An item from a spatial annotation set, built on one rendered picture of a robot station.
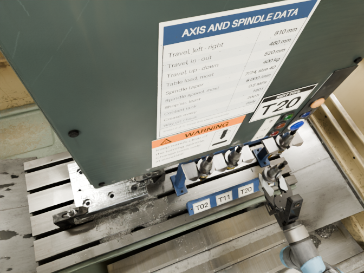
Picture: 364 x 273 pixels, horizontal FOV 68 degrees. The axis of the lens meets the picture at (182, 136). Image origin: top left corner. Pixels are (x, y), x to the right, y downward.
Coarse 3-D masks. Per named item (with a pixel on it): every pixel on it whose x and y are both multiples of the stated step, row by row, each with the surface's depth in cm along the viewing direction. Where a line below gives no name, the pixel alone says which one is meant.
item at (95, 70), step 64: (0, 0) 16; (64, 0) 17; (128, 0) 19; (192, 0) 21; (256, 0) 23; (64, 64) 22; (128, 64) 24; (320, 64) 37; (64, 128) 29; (128, 128) 34; (256, 128) 50
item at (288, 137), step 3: (288, 132) 99; (282, 135) 103; (285, 135) 100; (288, 135) 99; (291, 135) 98; (294, 135) 98; (279, 138) 104; (282, 138) 102; (285, 138) 100; (288, 138) 100; (291, 138) 99; (279, 141) 104; (282, 141) 102; (285, 141) 101; (288, 141) 101; (282, 144) 103; (285, 144) 102; (288, 144) 102
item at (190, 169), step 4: (184, 164) 97; (188, 164) 97; (192, 164) 97; (184, 168) 96; (188, 168) 96; (192, 168) 97; (196, 168) 97; (184, 172) 96; (188, 172) 96; (192, 172) 96; (196, 172) 96; (188, 176) 95; (192, 176) 95; (196, 176) 95; (188, 180) 95; (192, 180) 95; (196, 180) 95
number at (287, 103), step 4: (292, 96) 43; (296, 96) 44; (300, 96) 44; (280, 100) 43; (284, 100) 43; (288, 100) 44; (292, 100) 44; (296, 100) 45; (300, 100) 46; (280, 104) 44; (284, 104) 44; (288, 104) 45; (292, 104) 46; (296, 104) 46; (276, 108) 45; (280, 108) 45; (284, 108) 46; (288, 108) 47; (272, 112) 46; (276, 112) 46
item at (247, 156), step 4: (244, 148) 102; (248, 148) 102; (244, 152) 101; (248, 152) 102; (244, 156) 101; (248, 156) 101; (252, 156) 101; (244, 160) 100; (248, 160) 100; (252, 160) 101
